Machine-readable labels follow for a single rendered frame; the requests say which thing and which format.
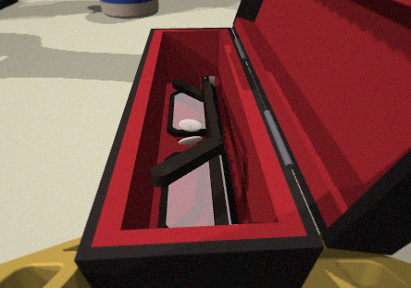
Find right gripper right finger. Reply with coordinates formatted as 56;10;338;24
302;235;411;288

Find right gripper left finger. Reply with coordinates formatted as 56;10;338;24
0;237;92;288

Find black glasses case with red lining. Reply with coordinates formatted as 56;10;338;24
74;0;411;288

